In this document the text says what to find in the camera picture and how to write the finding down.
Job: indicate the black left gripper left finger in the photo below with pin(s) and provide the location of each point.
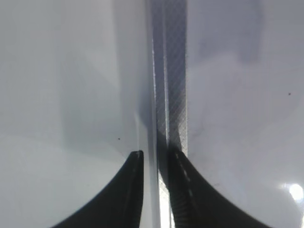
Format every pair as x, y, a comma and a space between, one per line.
119, 204

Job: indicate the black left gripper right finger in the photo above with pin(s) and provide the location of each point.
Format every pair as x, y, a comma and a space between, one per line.
195, 203

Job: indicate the white whiteboard with grey frame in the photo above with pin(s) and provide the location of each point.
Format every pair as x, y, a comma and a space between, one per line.
227, 82

